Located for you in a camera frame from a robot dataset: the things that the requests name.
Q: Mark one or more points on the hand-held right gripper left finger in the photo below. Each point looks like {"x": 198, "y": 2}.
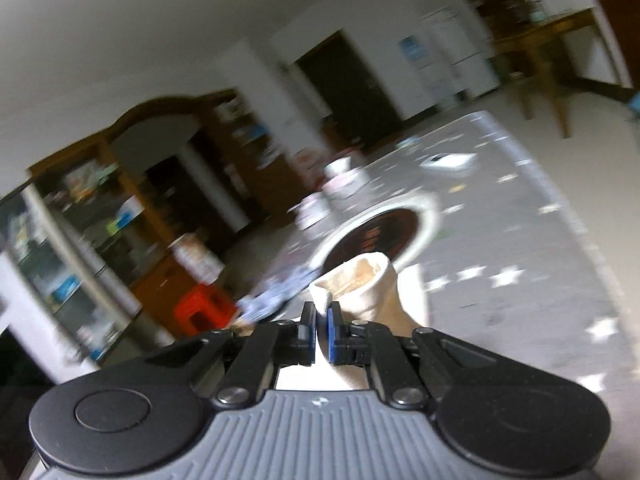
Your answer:
{"x": 311, "y": 330}

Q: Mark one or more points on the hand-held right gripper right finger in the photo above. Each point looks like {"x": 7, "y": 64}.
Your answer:
{"x": 334, "y": 332}

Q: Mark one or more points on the cream sweatshirt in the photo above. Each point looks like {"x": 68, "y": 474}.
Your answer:
{"x": 370, "y": 290}

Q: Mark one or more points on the blue patterned sock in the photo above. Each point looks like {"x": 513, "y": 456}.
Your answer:
{"x": 280, "y": 292}

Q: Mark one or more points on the red plastic stool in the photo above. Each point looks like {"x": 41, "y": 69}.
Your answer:
{"x": 200, "y": 310}

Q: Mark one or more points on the round black induction cooktop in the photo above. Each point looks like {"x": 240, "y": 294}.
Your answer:
{"x": 385, "y": 230}

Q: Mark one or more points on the white printed paper sack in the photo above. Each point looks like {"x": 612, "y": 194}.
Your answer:
{"x": 195, "y": 260}

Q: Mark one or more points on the wide wooden shelf cabinet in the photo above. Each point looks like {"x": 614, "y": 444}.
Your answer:
{"x": 150, "y": 280}

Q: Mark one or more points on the narrow wooden shelf cabinet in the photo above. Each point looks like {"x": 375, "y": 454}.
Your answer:
{"x": 250, "y": 170}

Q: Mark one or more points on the small tissue packet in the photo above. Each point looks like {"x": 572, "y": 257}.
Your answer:
{"x": 409, "y": 142}

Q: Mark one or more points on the grey star-print tablecloth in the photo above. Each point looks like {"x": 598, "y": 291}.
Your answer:
{"x": 525, "y": 260}

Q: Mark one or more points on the white remote control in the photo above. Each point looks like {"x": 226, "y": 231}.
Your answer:
{"x": 450, "y": 162}

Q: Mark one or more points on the dark wooden door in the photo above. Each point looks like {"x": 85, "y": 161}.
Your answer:
{"x": 350, "y": 90}

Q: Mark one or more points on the white water dispenser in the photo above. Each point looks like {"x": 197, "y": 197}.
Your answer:
{"x": 431, "y": 82}

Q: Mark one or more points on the blue water bottle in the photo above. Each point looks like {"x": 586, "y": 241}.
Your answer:
{"x": 412, "y": 47}

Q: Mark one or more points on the white refrigerator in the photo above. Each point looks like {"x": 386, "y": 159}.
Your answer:
{"x": 460, "y": 55}

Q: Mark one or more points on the wooden side table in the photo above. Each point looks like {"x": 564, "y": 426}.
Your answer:
{"x": 545, "y": 30}

